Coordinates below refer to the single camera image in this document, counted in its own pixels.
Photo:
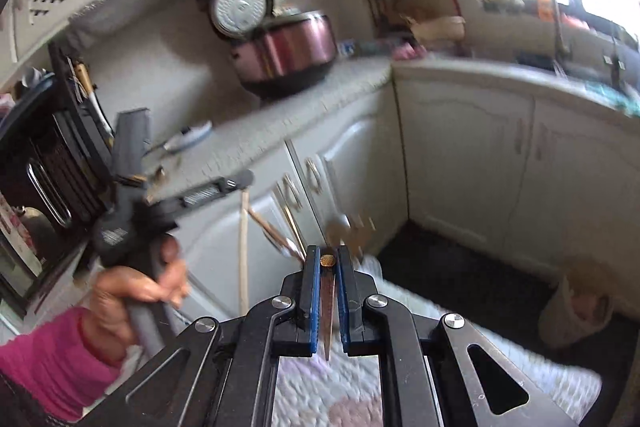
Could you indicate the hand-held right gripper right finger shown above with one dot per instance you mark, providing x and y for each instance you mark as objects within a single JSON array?
[{"x": 342, "y": 302}]

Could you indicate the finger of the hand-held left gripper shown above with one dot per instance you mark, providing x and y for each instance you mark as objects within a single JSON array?
[{"x": 215, "y": 192}]

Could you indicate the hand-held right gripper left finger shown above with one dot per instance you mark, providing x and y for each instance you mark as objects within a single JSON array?
[{"x": 313, "y": 302}]

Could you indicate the person's left forearm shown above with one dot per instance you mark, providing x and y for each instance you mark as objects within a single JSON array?
[{"x": 45, "y": 362}]

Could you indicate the person's left hand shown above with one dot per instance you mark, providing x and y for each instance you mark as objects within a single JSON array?
[{"x": 120, "y": 294}]

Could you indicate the white blue-edged tool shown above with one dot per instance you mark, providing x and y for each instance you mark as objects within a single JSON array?
[{"x": 187, "y": 137}]

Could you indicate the black countertop appliance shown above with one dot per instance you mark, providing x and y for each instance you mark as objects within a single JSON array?
[{"x": 50, "y": 167}]

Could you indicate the white pink quilted blanket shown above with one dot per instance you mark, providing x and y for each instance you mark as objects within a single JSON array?
[{"x": 450, "y": 357}]

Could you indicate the red rice cooker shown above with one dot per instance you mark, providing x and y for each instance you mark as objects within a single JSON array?
[{"x": 285, "y": 52}]

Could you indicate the white kitchen base cabinet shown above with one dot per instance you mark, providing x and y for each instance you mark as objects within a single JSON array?
[{"x": 465, "y": 167}]

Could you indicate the beige trash bin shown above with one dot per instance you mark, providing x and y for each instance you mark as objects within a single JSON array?
[{"x": 577, "y": 307}]

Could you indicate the metal kitchen faucet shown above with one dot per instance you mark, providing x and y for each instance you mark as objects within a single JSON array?
[{"x": 556, "y": 17}]

